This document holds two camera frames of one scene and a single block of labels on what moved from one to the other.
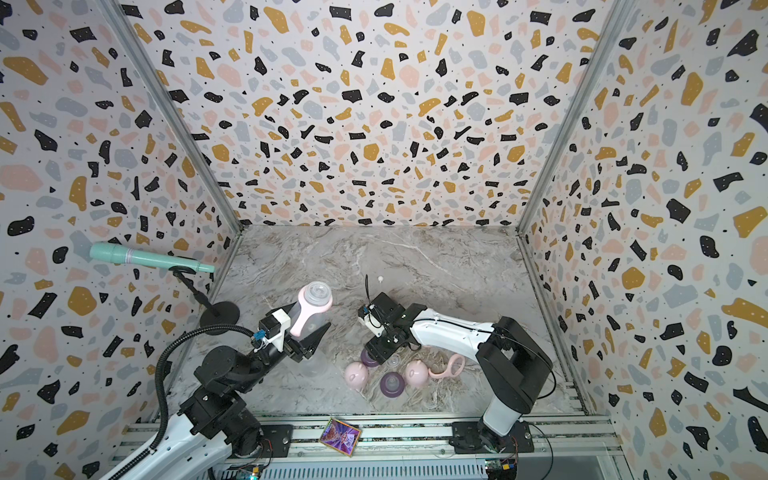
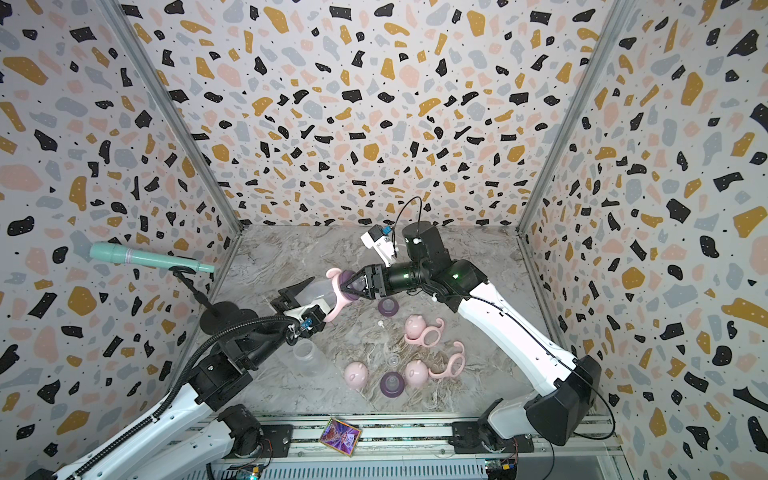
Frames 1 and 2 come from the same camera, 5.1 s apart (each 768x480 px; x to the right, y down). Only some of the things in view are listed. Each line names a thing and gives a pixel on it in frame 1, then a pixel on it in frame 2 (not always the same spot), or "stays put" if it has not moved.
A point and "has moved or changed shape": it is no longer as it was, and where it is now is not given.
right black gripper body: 385,345 → 397,281
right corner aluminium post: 613,28 stays put
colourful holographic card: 341,436 stays put
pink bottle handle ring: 306,311 has moved or changed shape
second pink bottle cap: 417,372 stays put
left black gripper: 308,347 → 289,296
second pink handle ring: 449,372 stays put
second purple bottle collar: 392,384 stays put
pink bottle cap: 356,374 stays put
